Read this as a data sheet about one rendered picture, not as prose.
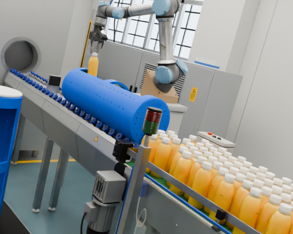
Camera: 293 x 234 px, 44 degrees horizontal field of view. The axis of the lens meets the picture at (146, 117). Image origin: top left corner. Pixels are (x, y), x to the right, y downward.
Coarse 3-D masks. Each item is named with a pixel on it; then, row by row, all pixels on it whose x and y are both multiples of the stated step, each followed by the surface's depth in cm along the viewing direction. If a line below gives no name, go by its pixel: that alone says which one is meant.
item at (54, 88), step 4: (52, 76) 296; (56, 76) 300; (48, 80) 297; (52, 80) 297; (56, 80) 299; (48, 84) 298; (52, 84) 298; (56, 84) 300; (48, 88) 298; (52, 88) 300; (56, 88) 303; (56, 92) 304
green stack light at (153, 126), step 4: (144, 120) 145; (144, 124) 144; (148, 124) 143; (152, 124) 143; (156, 124) 143; (144, 128) 144; (148, 128) 143; (152, 128) 143; (156, 128) 144; (148, 132) 143; (152, 132) 143; (156, 132) 145
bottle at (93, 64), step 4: (92, 56) 254; (96, 56) 253; (92, 60) 252; (96, 60) 253; (88, 64) 255; (92, 64) 253; (96, 64) 254; (88, 68) 255; (92, 68) 253; (96, 68) 255; (88, 72) 255; (92, 72) 254; (96, 72) 256; (96, 76) 257
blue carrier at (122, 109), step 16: (64, 80) 256; (80, 80) 242; (96, 80) 233; (112, 80) 230; (64, 96) 259; (80, 96) 236; (96, 96) 222; (112, 96) 211; (128, 96) 204; (144, 96) 200; (96, 112) 222; (112, 112) 206; (128, 112) 195; (144, 112) 196; (112, 128) 215; (128, 128) 195; (160, 128) 207
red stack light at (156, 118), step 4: (148, 112) 143; (152, 112) 142; (156, 112) 142; (148, 116) 143; (152, 116) 142; (156, 116) 142; (160, 116) 144; (148, 120) 143; (152, 120) 142; (156, 120) 143
